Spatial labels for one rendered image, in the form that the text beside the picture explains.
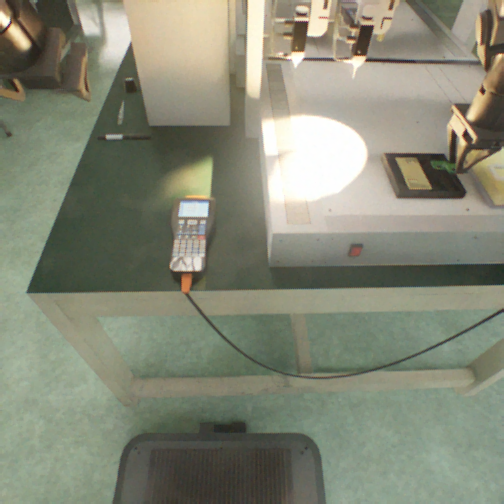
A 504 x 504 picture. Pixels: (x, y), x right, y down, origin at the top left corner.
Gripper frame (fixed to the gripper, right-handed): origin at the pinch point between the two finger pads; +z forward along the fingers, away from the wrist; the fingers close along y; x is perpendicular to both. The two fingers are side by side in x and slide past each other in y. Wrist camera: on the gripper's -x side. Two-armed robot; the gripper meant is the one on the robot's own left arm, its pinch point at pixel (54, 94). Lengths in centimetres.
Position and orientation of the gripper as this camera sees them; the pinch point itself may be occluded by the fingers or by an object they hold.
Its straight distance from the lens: 63.2
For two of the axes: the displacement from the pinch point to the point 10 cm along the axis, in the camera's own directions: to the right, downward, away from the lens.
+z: -0.3, 1.5, 9.9
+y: -10.0, -0.1, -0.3
